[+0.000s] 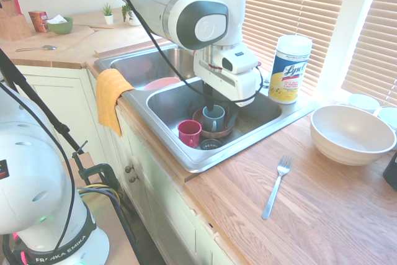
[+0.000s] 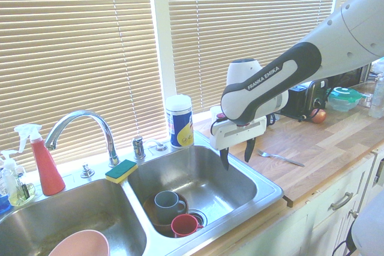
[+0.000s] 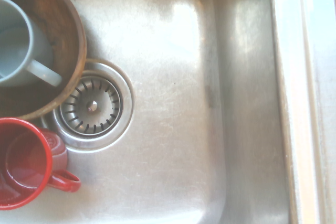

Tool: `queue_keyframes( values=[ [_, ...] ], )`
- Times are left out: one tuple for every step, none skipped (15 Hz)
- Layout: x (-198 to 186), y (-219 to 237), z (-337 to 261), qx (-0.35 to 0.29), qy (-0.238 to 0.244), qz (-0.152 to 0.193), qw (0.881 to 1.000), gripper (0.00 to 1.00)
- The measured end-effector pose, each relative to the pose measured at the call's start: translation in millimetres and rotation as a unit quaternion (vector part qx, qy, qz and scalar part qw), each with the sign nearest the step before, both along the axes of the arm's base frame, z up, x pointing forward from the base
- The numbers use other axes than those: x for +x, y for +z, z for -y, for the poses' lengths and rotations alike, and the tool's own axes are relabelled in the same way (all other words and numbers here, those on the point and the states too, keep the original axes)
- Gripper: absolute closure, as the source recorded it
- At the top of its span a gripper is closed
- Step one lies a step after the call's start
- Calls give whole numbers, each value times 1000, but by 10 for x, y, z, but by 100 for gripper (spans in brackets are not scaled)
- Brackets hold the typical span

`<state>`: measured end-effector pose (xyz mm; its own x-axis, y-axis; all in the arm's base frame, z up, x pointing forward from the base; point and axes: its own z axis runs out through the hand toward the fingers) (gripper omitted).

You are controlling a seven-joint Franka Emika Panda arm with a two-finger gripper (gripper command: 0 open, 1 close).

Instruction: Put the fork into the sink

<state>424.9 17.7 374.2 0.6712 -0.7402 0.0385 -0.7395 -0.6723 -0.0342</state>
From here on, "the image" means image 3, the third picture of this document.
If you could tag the grey-blue ceramic mug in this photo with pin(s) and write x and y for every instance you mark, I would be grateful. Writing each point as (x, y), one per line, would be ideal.
(15, 51)

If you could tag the stainless steel double sink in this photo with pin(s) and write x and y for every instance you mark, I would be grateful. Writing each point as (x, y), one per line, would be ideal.
(170, 103)

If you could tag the metal sink drain strainer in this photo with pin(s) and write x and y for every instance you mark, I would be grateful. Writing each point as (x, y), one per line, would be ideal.
(92, 108)

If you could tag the brown wooden bowl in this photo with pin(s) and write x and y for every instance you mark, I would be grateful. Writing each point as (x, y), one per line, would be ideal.
(67, 24)

